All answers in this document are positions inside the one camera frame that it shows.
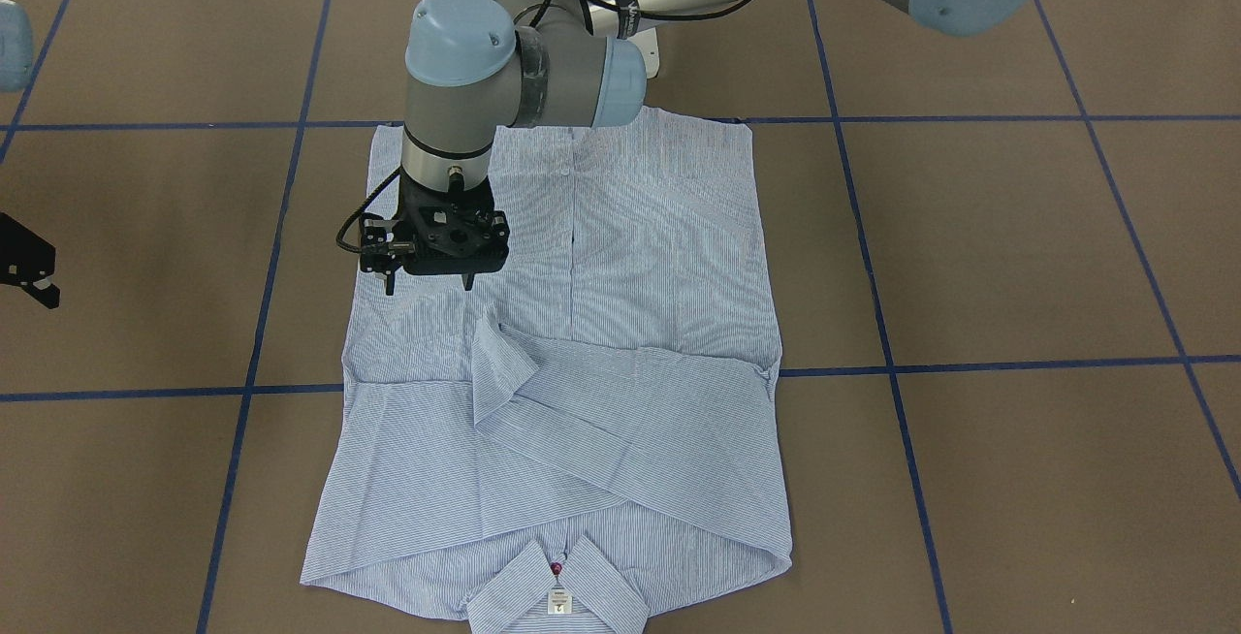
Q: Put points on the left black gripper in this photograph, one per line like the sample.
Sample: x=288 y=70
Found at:
x=375 y=241

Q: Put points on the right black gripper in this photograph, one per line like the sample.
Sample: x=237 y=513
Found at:
x=26 y=261

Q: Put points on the light blue striped shirt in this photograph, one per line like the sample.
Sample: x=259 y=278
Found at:
x=587 y=438

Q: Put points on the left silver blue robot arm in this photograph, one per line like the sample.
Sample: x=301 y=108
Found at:
x=474 y=66

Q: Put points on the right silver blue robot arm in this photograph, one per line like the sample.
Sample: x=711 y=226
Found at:
x=17 y=57

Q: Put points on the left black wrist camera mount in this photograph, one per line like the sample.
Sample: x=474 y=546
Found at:
x=377 y=235

